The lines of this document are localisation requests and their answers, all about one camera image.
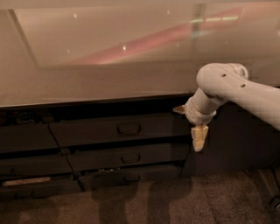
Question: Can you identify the dark right cabinet door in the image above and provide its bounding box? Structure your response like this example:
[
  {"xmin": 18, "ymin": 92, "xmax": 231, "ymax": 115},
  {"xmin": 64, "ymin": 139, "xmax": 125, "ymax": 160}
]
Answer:
[{"xmin": 181, "ymin": 103, "xmax": 280, "ymax": 177}]

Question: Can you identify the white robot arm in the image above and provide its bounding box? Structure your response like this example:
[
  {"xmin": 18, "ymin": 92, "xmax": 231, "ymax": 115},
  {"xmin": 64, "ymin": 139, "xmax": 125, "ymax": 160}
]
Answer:
[{"xmin": 172, "ymin": 63, "xmax": 280, "ymax": 152}]

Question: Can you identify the dark drawer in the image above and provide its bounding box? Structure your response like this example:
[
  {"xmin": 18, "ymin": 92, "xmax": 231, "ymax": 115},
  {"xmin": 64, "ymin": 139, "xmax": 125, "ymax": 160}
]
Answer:
[
  {"xmin": 50, "ymin": 113, "xmax": 190, "ymax": 147},
  {"xmin": 79, "ymin": 164, "xmax": 181, "ymax": 191},
  {"xmin": 67, "ymin": 143, "xmax": 189, "ymax": 171},
  {"xmin": 0, "ymin": 155, "xmax": 72, "ymax": 177},
  {"xmin": 0, "ymin": 124, "xmax": 58, "ymax": 153},
  {"xmin": 0, "ymin": 179, "xmax": 81, "ymax": 201}
]

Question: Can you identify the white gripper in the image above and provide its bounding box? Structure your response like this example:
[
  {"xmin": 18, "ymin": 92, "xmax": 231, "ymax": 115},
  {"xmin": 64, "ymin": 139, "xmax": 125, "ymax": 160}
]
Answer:
[{"xmin": 172, "ymin": 98, "xmax": 216, "ymax": 152}]

